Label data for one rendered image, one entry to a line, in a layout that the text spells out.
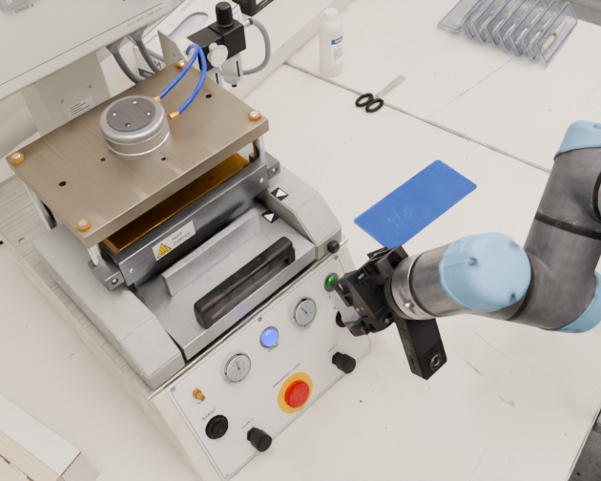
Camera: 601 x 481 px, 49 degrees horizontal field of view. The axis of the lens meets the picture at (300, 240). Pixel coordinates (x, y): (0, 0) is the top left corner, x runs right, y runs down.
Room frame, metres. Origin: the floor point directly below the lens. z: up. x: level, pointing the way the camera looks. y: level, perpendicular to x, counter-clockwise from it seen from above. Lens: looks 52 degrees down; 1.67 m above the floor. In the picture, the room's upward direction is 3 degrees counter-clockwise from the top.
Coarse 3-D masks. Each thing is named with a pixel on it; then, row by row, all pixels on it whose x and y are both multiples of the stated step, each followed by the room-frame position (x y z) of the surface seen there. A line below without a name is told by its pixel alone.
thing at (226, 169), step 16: (224, 160) 0.63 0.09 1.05; (240, 160) 0.62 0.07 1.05; (208, 176) 0.60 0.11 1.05; (224, 176) 0.60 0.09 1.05; (176, 192) 0.57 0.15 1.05; (192, 192) 0.57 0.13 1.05; (160, 208) 0.55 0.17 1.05; (176, 208) 0.55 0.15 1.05; (128, 224) 0.53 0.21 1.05; (144, 224) 0.52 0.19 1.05; (112, 240) 0.50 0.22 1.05; (128, 240) 0.50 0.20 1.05
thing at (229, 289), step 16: (288, 240) 0.52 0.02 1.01; (272, 256) 0.50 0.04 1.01; (288, 256) 0.51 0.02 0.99; (240, 272) 0.48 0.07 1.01; (256, 272) 0.48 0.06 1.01; (224, 288) 0.45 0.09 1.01; (240, 288) 0.46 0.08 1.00; (208, 304) 0.43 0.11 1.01; (224, 304) 0.44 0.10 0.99; (208, 320) 0.43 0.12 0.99
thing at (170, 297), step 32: (256, 224) 0.57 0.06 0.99; (192, 256) 0.51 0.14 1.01; (224, 256) 0.53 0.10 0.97; (256, 256) 0.53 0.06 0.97; (160, 288) 0.49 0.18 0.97; (192, 288) 0.48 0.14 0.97; (256, 288) 0.48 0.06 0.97; (160, 320) 0.44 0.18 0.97; (192, 320) 0.44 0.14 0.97; (224, 320) 0.44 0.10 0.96; (192, 352) 0.40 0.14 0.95
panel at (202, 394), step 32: (320, 288) 0.52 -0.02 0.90; (256, 320) 0.46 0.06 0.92; (288, 320) 0.48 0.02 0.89; (320, 320) 0.50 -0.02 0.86; (224, 352) 0.42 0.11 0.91; (256, 352) 0.44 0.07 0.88; (288, 352) 0.45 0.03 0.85; (320, 352) 0.47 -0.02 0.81; (352, 352) 0.49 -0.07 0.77; (192, 384) 0.38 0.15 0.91; (224, 384) 0.40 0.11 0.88; (256, 384) 0.41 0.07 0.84; (288, 384) 0.42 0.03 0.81; (320, 384) 0.44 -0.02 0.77; (192, 416) 0.36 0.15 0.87; (224, 416) 0.37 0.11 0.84; (256, 416) 0.38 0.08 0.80; (288, 416) 0.39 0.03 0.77; (224, 448) 0.34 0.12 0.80; (224, 480) 0.31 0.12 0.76
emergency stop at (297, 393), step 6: (294, 384) 0.42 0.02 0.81; (300, 384) 0.42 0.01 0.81; (306, 384) 0.43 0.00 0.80; (288, 390) 0.41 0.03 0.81; (294, 390) 0.41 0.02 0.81; (300, 390) 0.42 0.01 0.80; (306, 390) 0.42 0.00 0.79; (288, 396) 0.41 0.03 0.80; (294, 396) 0.41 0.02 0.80; (300, 396) 0.41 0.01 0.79; (306, 396) 0.42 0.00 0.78; (288, 402) 0.40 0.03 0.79; (294, 402) 0.40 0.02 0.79; (300, 402) 0.41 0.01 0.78
